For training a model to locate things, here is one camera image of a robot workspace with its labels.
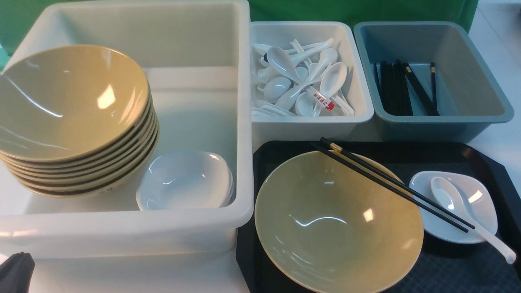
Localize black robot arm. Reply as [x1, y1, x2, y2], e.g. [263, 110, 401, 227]
[0, 252, 35, 293]

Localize black chopstick gold band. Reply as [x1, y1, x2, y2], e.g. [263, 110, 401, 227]
[316, 138, 466, 227]

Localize black chopsticks bundle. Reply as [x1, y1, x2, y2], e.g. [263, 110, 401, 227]
[373, 59, 413, 116]

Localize white soup spoon upper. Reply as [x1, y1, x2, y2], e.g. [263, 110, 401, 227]
[266, 47, 303, 84]

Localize grey-blue plastic bin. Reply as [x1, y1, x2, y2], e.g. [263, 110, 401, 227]
[353, 21, 514, 142]

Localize large white plastic bin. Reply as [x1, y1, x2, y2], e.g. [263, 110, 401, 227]
[1, 0, 253, 258]

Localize black chopstick far right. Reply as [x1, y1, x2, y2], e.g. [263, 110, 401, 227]
[430, 62, 437, 109]

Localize yellow noodle bowl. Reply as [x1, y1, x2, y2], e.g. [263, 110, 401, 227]
[254, 151, 424, 293]

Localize white soup spoon left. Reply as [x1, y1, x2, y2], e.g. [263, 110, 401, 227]
[262, 77, 292, 101]

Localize black serving tray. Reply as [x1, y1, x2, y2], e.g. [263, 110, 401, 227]
[236, 142, 521, 293]

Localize black chopstick diagonal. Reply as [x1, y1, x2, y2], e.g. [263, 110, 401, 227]
[402, 62, 440, 116]

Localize white square dishes stack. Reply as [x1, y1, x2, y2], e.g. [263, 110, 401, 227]
[136, 151, 234, 211]

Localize white spoon red label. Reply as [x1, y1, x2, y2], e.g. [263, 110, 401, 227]
[305, 81, 336, 111]

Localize white soup spoon right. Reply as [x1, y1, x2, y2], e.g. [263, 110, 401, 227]
[312, 62, 348, 116]

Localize black chopstick plain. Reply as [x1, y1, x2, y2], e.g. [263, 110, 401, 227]
[310, 142, 473, 233]

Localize stack of yellow bowls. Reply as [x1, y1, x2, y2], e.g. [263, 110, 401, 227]
[1, 96, 160, 198]

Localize white ceramic soup spoon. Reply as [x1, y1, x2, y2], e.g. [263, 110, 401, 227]
[430, 177, 516, 265]

